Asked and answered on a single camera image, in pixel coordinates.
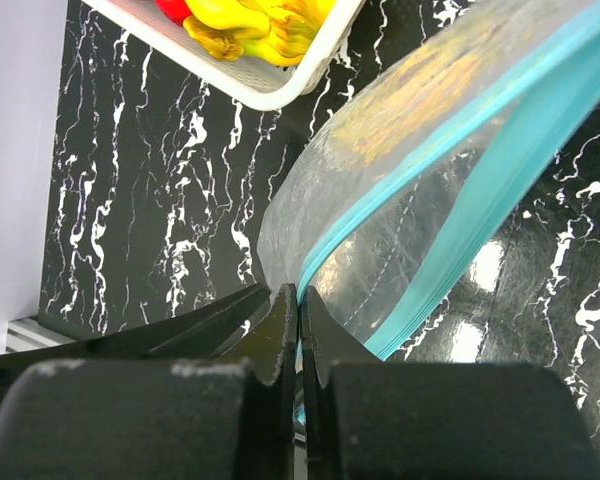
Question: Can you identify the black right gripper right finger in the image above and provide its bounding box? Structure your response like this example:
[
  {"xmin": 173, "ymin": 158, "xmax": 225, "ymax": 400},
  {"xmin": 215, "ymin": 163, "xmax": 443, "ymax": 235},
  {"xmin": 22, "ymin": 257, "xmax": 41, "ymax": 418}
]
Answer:
[{"xmin": 300, "ymin": 289, "xmax": 600, "ymax": 479}]

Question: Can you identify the clear zip top bag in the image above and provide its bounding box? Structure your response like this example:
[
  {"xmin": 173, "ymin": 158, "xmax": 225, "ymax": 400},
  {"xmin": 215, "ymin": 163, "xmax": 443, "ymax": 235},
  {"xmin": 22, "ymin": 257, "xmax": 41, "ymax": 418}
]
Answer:
[{"xmin": 257, "ymin": 1, "xmax": 600, "ymax": 359}]

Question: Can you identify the red apple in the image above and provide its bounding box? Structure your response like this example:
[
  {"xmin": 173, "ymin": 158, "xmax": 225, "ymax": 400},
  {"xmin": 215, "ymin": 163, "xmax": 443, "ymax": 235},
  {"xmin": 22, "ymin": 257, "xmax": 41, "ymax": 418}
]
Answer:
[{"xmin": 155, "ymin": 0, "xmax": 192, "ymax": 26}]

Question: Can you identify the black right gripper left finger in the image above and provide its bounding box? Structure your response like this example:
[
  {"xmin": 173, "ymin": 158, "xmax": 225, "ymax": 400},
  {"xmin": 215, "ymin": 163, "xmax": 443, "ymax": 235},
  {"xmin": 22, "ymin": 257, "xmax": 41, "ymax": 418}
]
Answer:
[{"xmin": 0, "ymin": 284, "xmax": 297, "ymax": 479}]

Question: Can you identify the yellow banana bunch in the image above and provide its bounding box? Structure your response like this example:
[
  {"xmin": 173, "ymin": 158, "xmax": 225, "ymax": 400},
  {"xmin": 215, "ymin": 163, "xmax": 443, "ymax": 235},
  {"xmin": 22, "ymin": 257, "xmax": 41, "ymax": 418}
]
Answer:
[{"xmin": 182, "ymin": 1, "xmax": 335, "ymax": 67}]

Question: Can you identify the white perforated plastic basket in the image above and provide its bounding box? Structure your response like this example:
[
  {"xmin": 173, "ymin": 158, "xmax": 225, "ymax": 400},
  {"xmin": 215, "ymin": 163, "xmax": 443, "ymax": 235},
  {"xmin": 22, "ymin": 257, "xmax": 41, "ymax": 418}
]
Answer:
[{"xmin": 86, "ymin": 0, "xmax": 364, "ymax": 112}]

